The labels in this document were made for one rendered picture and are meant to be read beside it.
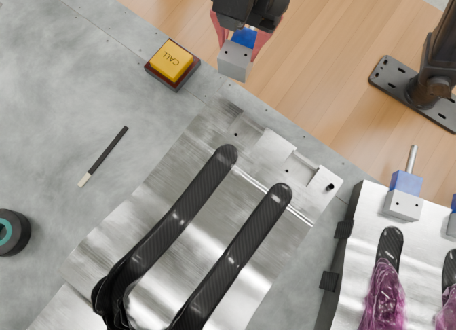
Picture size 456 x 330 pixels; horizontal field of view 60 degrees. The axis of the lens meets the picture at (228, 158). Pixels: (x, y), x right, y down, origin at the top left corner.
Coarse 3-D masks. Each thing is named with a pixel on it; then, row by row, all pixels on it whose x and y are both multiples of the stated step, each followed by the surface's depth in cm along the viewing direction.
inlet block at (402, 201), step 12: (408, 156) 68; (408, 168) 67; (396, 180) 66; (408, 180) 66; (420, 180) 66; (396, 192) 64; (408, 192) 65; (384, 204) 66; (396, 204) 64; (408, 204) 63; (420, 204) 63; (396, 216) 65; (408, 216) 63; (420, 216) 63
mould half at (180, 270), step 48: (192, 144) 65; (240, 144) 65; (288, 144) 65; (144, 192) 63; (240, 192) 63; (96, 240) 57; (192, 240) 61; (288, 240) 61; (144, 288) 55; (192, 288) 57; (240, 288) 59
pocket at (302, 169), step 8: (296, 152) 66; (288, 160) 67; (296, 160) 67; (304, 160) 66; (288, 168) 67; (296, 168) 67; (304, 168) 67; (312, 168) 67; (296, 176) 66; (304, 176) 66; (312, 176) 66; (304, 184) 66
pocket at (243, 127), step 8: (240, 120) 69; (248, 120) 68; (232, 128) 69; (240, 128) 69; (248, 128) 69; (256, 128) 68; (264, 128) 67; (240, 136) 68; (248, 136) 68; (256, 136) 68; (248, 144) 68
